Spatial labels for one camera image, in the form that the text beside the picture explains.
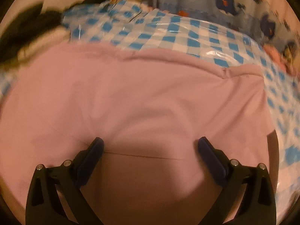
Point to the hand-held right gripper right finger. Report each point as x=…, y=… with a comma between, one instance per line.
x=211, y=161

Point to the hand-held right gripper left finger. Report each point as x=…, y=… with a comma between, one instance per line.
x=90, y=161

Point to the pink and brown sweatshirt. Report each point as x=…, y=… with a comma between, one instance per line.
x=140, y=93

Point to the pink cloth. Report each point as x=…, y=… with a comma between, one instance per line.
x=275, y=54

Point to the blue white checkered plastic sheet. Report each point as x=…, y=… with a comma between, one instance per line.
x=175, y=35

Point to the whale print curtain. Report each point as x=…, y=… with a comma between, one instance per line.
x=199, y=2

